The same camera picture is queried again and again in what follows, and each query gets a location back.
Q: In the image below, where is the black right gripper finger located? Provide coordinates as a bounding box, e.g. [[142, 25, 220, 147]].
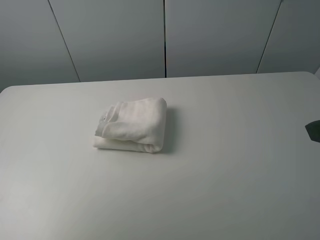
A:
[[305, 120, 320, 143]]

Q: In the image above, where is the white towel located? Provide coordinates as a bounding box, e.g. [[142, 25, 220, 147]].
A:
[[93, 97, 167, 153]]

